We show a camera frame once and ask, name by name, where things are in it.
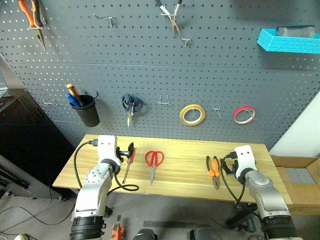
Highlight white black long-nose pliers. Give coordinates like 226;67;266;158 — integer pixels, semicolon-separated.
154;0;183;36

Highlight orange black combination pliers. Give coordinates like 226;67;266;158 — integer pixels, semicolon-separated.
205;155;221;191

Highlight orange black screwdriver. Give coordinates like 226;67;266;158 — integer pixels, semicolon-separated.
66;83;85;107

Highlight red tape roll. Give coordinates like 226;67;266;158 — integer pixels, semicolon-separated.
232;105;257;126

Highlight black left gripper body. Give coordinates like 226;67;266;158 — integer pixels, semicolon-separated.
116;146;129;161

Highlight red handled screwdriver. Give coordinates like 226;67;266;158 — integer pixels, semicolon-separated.
122;147;137;185

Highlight orange black needle-nose pliers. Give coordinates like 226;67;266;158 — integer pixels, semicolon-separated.
17;0;48;53

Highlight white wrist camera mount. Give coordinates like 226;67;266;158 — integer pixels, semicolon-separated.
96;134;123;166
234;145;258;176

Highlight yellow tape roll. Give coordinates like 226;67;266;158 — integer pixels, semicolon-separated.
179;104;207;127

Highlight blue handled screwdriver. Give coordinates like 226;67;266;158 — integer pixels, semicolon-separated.
65;93;81;108

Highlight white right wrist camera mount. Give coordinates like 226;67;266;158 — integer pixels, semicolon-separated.
234;145;258;176

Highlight dark grey rounded housing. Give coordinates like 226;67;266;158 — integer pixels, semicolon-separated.
132;227;158;240
188;226;213;240

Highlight grey perforated pegboard panel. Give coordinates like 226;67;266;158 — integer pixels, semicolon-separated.
0;0;320;151

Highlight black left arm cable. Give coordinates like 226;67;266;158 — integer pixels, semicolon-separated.
74;139;140;193

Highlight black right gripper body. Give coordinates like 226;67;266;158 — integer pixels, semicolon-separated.
230;158;241;177

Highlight red handled scissors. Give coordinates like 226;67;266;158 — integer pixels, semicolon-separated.
144;150;165;186

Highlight black table leg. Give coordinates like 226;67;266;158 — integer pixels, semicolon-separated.
103;204;114;218
225;202;261;233

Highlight brown cardboard box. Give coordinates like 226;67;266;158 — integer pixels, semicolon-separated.
269;154;320;216

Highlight black floor tape strip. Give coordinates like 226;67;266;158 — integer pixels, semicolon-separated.
143;220;197;229

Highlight black cup holder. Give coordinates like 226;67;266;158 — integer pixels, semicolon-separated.
70;91;101;128

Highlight silver loop pegboard hook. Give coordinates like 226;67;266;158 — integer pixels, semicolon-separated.
157;93;171;105

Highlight orange metal bar clamp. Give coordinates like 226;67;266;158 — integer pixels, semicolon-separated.
110;223;125;240

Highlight cyan plastic basket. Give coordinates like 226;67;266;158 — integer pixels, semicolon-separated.
256;28;320;55

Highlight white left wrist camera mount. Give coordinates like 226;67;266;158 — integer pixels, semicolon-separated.
96;134;123;166

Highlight blue handled scissors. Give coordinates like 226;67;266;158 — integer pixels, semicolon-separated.
121;93;144;128

